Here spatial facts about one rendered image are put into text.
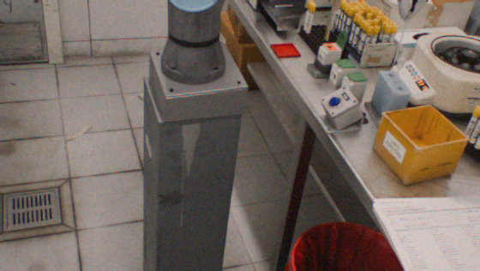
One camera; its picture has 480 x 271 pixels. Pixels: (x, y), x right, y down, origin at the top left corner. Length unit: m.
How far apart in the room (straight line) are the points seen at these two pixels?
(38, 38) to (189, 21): 2.01
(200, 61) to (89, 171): 1.33
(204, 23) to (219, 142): 0.31
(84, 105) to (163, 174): 1.55
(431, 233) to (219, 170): 0.56
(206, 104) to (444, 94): 0.59
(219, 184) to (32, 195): 1.13
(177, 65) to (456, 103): 0.69
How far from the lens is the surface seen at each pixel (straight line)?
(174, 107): 1.29
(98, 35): 3.28
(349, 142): 1.33
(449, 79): 1.48
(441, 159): 1.27
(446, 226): 1.18
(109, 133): 2.73
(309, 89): 1.49
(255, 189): 2.47
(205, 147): 1.39
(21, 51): 3.23
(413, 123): 1.36
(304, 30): 1.73
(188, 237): 1.59
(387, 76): 1.42
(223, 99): 1.31
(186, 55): 1.29
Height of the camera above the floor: 1.64
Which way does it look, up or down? 37 degrees down
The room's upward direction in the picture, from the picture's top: 8 degrees clockwise
